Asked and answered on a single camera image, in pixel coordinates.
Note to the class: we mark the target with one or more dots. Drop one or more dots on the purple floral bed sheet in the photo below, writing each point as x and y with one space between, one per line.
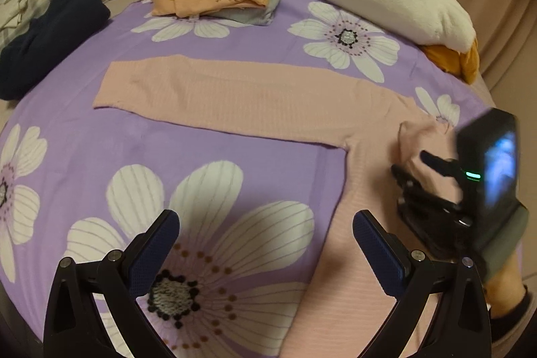
80 181

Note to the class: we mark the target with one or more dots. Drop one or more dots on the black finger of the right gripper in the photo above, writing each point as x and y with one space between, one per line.
446 168
409 185

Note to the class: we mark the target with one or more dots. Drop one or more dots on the grey folded garment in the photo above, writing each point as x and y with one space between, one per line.
262 16

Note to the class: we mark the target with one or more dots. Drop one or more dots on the pink knit sweater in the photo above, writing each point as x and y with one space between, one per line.
343 305

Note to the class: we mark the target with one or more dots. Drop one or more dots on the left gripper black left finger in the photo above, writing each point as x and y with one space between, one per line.
73 326

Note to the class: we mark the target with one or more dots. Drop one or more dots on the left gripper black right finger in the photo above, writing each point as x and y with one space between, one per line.
460 325

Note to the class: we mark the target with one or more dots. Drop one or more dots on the person's right forearm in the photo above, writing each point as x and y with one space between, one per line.
505 290

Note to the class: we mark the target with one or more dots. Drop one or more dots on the dark navy folded garment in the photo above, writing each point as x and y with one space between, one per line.
50 38

